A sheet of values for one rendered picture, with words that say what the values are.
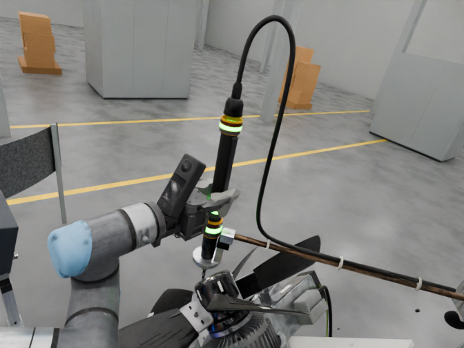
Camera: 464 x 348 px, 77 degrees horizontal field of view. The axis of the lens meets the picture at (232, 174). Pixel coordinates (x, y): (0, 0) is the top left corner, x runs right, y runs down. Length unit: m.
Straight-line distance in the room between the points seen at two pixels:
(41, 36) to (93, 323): 8.21
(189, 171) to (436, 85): 7.40
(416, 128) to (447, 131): 0.60
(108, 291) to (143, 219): 0.12
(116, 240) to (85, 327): 0.12
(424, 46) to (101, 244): 13.30
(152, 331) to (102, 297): 0.38
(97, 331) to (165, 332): 0.41
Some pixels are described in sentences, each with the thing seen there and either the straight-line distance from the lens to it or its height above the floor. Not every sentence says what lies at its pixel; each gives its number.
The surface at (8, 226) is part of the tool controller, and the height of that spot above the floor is 1.23.
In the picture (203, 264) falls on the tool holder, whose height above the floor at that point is 1.41.
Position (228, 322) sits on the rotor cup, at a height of 1.19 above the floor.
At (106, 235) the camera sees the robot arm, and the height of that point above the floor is 1.61.
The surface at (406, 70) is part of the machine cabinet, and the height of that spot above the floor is 1.60.
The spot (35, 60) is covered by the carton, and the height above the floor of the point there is 0.30.
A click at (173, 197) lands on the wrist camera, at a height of 1.63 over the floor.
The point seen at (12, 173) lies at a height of 0.72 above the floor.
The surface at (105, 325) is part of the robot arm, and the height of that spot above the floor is 1.52.
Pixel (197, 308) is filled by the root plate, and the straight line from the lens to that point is 0.94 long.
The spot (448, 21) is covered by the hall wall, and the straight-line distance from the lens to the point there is 13.40.
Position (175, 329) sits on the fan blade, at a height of 1.19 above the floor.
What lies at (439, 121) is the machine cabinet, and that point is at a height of 0.80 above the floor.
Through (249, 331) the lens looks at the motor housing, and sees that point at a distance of 0.91.
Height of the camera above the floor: 1.93
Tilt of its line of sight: 27 degrees down
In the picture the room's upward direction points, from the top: 11 degrees clockwise
